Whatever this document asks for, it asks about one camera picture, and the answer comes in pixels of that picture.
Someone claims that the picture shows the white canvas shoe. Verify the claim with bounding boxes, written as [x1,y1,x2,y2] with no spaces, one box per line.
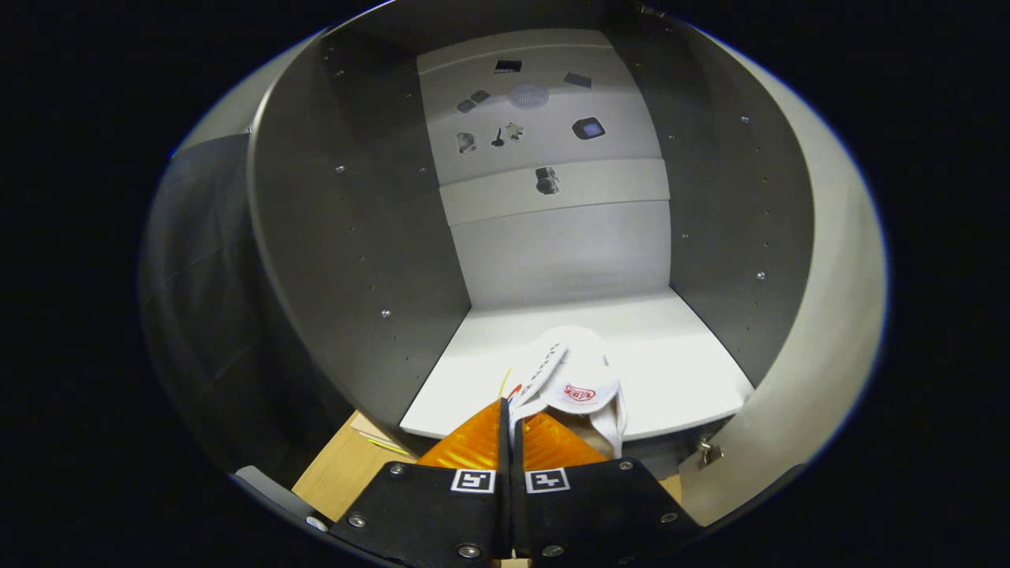
[499,325,628,458]

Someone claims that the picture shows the dark grey shoe cabinet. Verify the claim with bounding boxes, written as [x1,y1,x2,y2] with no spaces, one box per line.
[246,0,817,482]

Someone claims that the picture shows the white cabinet shelf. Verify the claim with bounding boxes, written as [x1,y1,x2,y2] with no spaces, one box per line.
[400,286,756,441]

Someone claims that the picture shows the black backdrop cloth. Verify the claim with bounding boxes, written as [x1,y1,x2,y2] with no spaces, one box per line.
[142,134,348,490]

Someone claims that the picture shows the stack of books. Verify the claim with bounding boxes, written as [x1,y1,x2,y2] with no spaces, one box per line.
[350,410,419,460]

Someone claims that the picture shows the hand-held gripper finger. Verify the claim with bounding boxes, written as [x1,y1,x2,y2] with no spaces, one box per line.
[511,410,703,568]
[327,398,512,568]

